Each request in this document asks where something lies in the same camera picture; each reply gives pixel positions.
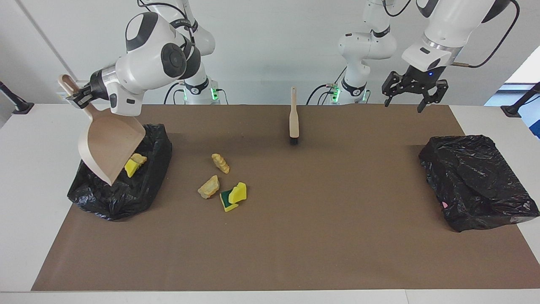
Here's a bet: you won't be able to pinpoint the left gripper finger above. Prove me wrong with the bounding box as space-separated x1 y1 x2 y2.
416 80 448 113
382 71 401 107

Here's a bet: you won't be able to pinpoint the beige plastic dustpan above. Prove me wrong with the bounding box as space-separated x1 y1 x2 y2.
58 74 146 187

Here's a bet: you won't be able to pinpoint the small yellow green sponge wedge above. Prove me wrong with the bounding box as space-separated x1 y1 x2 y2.
124 158 142 178

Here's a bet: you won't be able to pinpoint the beige brush black bristles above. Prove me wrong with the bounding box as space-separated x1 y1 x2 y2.
289 87 300 146

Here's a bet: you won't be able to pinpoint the ridged croissant piece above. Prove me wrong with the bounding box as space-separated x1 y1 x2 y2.
211 153 230 174

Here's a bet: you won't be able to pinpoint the tan bread chunk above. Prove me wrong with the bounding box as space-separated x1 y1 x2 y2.
197 175 220 199

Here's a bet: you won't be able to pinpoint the green topped sponge piece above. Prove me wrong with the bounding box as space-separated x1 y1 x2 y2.
219 190 239 212

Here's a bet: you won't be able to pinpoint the black bag bin pink tag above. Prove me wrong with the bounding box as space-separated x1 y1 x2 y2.
418 135 540 233

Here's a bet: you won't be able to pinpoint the black bag lined bin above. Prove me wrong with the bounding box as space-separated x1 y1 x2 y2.
67 123 173 221

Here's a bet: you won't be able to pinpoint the brown table mat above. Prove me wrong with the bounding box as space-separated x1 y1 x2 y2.
31 104 540 291

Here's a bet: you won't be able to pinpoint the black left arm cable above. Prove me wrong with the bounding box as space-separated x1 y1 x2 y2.
451 0 520 69

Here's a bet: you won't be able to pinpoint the black camera stand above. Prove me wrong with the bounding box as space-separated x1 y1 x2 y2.
501 81 540 118
0 80 35 115

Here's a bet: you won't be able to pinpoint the black right base cable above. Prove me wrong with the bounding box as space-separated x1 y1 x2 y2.
164 81 186 105

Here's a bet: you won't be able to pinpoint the black base cable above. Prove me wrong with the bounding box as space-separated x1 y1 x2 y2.
164 81 186 105
306 84 338 105

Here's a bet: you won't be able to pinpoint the black left base cable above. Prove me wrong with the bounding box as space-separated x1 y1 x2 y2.
306 84 338 105

